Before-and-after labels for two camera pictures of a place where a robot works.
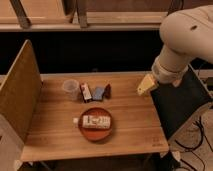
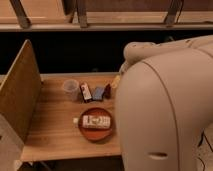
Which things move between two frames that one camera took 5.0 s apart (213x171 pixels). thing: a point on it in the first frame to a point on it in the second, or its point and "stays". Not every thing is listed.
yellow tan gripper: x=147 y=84 to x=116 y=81
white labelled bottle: x=92 y=122 stays
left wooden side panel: x=20 y=107 stays
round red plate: x=94 y=134 stays
